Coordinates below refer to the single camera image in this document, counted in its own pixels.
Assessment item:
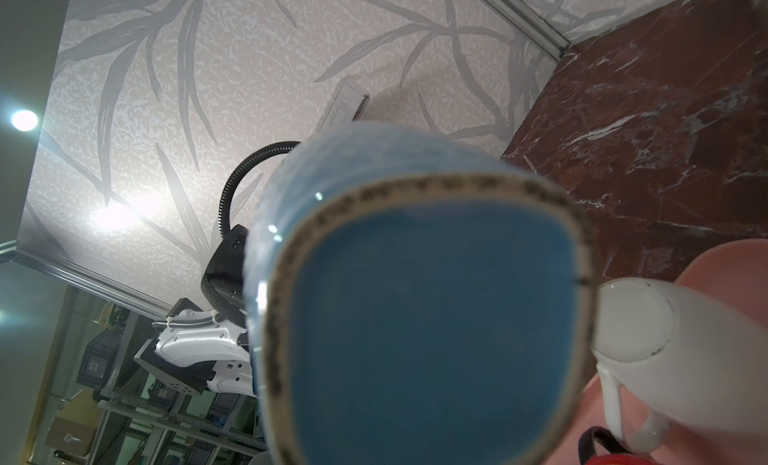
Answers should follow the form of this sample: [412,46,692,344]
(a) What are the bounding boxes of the red mug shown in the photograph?
[577,426,658,465]

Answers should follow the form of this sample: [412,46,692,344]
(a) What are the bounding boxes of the pink plastic tray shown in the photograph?
[549,239,767,464]

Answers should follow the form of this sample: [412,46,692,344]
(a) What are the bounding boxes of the clear plastic wall shelf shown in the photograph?
[315,76,370,132]

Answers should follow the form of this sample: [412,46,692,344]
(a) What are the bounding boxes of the blue flower mug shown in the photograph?
[243,122,598,464]

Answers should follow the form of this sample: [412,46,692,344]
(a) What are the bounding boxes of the white mug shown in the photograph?
[592,278,767,453]

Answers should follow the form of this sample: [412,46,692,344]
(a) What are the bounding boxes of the aluminium frame post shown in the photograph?
[479,0,571,61]

